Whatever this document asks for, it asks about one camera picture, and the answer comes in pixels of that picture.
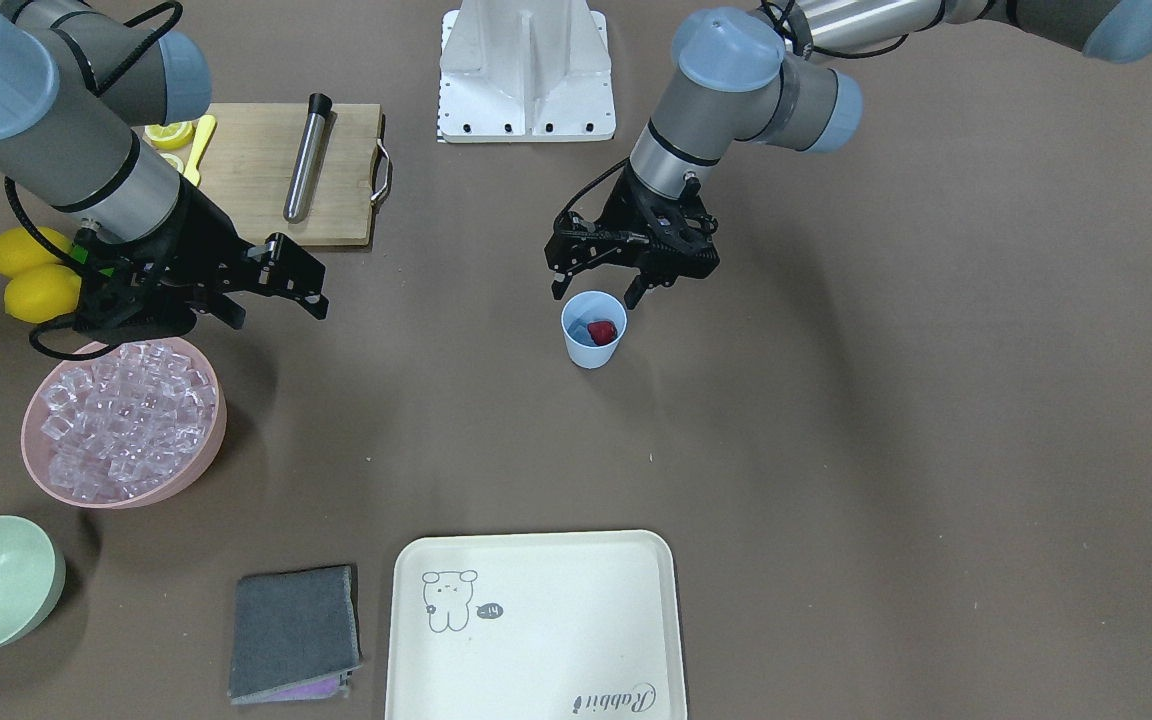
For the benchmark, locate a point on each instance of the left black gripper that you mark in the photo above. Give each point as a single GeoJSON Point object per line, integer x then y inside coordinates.
{"type": "Point", "coordinates": [615, 221]}

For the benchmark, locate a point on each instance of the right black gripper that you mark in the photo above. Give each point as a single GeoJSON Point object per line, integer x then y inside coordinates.
{"type": "Point", "coordinates": [198, 237]}

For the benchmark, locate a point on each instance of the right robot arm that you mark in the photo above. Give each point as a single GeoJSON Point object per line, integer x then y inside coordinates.
{"type": "Point", "coordinates": [74, 87]}

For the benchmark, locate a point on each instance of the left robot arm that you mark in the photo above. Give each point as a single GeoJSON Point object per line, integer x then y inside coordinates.
{"type": "Point", "coordinates": [768, 75]}

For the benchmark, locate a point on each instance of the blue plastic cup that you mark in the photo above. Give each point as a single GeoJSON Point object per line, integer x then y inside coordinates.
{"type": "Point", "coordinates": [586, 307]}

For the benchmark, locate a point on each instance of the ice cubes in cup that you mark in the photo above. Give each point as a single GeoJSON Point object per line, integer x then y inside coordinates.
{"type": "Point", "coordinates": [578, 332]}

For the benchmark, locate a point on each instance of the clear ice cubes pile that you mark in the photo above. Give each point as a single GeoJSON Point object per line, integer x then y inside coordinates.
{"type": "Point", "coordinates": [126, 420]}

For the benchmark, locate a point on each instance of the wooden cutting board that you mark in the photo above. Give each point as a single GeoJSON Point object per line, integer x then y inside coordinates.
{"type": "Point", "coordinates": [248, 166]}

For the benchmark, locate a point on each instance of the lemon slice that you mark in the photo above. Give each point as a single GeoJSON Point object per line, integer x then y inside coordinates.
{"type": "Point", "coordinates": [171, 137]}
{"type": "Point", "coordinates": [173, 161]}

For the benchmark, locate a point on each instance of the yellow plastic knife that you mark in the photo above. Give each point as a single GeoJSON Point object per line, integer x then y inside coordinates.
{"type": "Point", "coordinates": [205, 128]}

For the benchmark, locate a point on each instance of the pink bowl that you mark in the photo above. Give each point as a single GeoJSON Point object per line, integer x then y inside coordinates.
{"type": "Point", "coordinates": [116, 470]}

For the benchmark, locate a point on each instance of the yellow lemon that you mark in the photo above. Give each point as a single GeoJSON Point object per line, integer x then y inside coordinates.
{"type": "Point", "coordinates": [42, 293]}
{"type": "Point", "coordinates": [20, 252]}

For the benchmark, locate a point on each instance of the beige plastic tray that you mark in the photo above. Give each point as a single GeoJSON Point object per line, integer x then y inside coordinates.
{"type": "Point", "coordinates": [573, 625]}

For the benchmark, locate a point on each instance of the dark grey folded cloth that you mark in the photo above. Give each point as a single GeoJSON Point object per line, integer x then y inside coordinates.
{"type": "Point", "coordinates": [294, 636]}

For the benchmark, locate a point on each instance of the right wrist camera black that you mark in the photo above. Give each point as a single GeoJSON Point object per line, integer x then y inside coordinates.
{"type": "Point", "coordinates": [124, 297]}

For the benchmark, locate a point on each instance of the black handled knife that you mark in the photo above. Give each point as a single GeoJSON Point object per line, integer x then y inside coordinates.
{"type": "Point", "coordinates": [306, 166]}

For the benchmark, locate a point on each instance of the white camera pillar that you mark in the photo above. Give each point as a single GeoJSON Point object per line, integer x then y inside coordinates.
{"type": "Point", "coordinates": [525, 72]}

